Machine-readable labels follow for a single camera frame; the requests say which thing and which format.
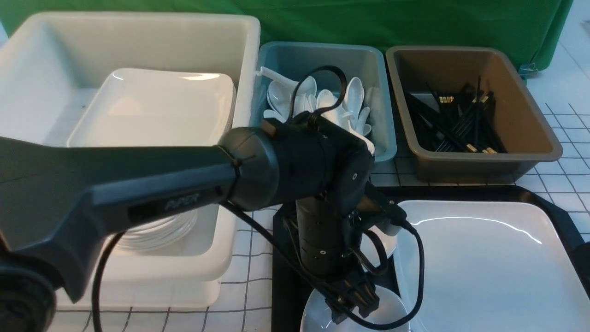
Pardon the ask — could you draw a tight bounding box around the teal plastic bin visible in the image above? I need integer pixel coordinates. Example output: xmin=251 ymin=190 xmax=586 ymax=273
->
xmin=257 ymin=41 xmax=397 ymax=163

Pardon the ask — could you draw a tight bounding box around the pile of white spoons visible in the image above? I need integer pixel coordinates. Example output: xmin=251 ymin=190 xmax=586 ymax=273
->
xmin=263 ymin=77 xmax=376 ymax=154

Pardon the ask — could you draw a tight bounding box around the white ceramic soup spoon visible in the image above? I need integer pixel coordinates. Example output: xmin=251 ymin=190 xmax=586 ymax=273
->
xmin=255 ymin=66 xmax=298 ymax=91

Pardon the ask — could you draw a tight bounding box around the pile of black chopsticks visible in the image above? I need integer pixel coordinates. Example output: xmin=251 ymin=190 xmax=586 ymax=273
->
xmin=404 ymin=76 xmax=507 ymax=154

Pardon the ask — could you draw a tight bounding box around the brown plastic bin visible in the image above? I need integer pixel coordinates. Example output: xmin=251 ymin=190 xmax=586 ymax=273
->
xmin=385 ymin=46 xmax=563 ymax=183

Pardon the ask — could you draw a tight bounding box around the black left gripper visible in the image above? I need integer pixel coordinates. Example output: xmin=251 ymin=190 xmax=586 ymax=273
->
xmin=295 ymin=183 xmax=408 ymax=323

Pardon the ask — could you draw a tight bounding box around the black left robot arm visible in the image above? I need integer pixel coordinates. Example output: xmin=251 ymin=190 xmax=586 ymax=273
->
xmin=1 ymin=113 xmax=411 ymax=332

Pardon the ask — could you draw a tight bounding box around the black serving tray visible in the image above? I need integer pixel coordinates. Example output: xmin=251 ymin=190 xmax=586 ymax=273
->
xmin=271 ymin=185 xmax=589 ymax=332

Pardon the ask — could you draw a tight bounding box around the white bowl tray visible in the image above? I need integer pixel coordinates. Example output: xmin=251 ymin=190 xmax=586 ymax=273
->
xmin=360 ymin=225 xmax=397 ymax=267
xmin=301 ymin=285 xmax=407 ymax=332

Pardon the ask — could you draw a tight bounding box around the large white plastic tub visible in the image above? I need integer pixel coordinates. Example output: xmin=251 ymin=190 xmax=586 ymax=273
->
xmin=1 ymin=12 xmax=260 ymax=310

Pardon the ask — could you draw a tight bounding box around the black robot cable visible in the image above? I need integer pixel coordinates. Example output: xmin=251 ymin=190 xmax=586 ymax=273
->
xmin=91 ymin=65 xmax=425 ymax=332

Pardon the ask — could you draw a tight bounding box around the white grid tablecloth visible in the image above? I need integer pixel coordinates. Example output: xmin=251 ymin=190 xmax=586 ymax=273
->
xmin=46 ymin=41 xmax=590 ymax=332

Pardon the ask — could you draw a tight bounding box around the stack of white bowls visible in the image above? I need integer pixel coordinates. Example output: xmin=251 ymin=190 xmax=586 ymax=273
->
xmin=116 ymin=210 xmax=198 ymax=252

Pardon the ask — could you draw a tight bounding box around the large white square plate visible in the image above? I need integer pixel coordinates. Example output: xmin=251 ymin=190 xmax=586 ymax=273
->
xmin=400 ymin=200 xmax=590 ymax=332

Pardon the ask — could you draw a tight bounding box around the green cloth backdrop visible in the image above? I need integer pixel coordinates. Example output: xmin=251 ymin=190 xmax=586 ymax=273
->
xmin=0 ymin=0 xmax=572 ymax=70

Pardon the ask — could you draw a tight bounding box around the stack of white square plates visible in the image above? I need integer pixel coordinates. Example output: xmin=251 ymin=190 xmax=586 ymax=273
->
xmin=67 ymin=69 xmax=236 ymax=147

